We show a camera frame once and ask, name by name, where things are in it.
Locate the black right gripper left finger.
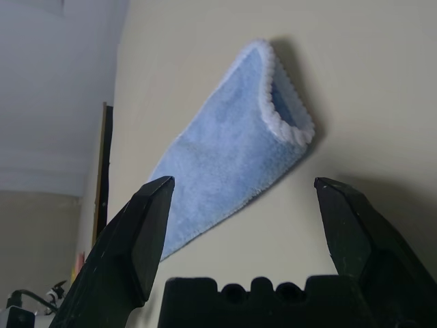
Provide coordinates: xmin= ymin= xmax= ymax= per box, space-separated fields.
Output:
xmin=47 ymin=176 xmax=176 ymax=328

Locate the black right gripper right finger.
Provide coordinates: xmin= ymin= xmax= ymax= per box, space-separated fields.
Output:
xmin=313 ymin=176 xmax=437 ymax=328

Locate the light blue towel white trim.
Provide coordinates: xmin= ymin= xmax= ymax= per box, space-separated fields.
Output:
xmin=150 ymin=38 xmax=315 ymax=263

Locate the pink and yellow object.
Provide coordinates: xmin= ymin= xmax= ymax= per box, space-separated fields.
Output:
xmin=72 ymin=251 xmax=86 ymax=286

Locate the side table black frame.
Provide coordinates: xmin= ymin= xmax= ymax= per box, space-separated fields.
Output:
xmin=96 ymin=101 xmax=114 ymax=240

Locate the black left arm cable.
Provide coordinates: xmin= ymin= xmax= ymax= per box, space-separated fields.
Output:
xmin=10 ymin=288 xmax=59 ymax=314

